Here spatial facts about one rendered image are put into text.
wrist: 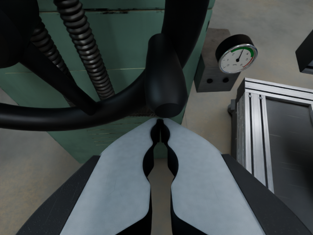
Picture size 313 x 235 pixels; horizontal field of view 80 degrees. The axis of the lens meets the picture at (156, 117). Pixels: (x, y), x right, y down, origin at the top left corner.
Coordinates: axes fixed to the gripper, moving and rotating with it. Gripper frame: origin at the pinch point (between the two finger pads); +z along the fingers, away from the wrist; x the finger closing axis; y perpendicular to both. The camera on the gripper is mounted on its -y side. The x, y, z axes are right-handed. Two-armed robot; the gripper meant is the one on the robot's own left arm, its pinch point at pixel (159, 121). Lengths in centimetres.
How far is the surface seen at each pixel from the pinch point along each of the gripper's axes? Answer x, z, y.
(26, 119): -14.8, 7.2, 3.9
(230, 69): 12.6, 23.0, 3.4
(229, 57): 11.7, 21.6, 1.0
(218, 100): 34, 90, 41
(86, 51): -8.0, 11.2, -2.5
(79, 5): -7.4, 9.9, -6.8
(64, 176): -44, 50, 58
